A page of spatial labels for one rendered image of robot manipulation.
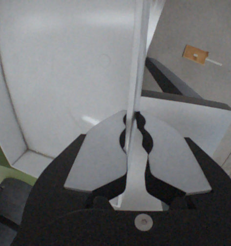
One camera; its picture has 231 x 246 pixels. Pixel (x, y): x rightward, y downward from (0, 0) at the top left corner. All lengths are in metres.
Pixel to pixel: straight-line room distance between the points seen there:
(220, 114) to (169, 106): 0.11
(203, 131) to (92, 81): 0.25
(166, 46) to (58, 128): 0.98
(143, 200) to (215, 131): 0.30
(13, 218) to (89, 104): 0.29
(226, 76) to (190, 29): 0.48
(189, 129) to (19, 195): 0.38
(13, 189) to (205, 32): 1.27
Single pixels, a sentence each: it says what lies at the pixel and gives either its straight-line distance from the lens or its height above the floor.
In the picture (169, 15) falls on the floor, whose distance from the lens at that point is 1.12.
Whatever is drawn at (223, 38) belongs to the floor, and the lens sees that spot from 1.28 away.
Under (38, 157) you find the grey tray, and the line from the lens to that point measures 0.29.
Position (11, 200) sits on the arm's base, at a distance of 0.37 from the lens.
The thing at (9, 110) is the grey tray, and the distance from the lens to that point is 0.27.
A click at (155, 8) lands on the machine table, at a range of 0.25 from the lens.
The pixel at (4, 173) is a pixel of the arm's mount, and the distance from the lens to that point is 0.41.
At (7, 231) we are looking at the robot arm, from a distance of 0.36.
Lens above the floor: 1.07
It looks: 58 degrees down
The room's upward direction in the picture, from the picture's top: 173 degrees counter-clockwise
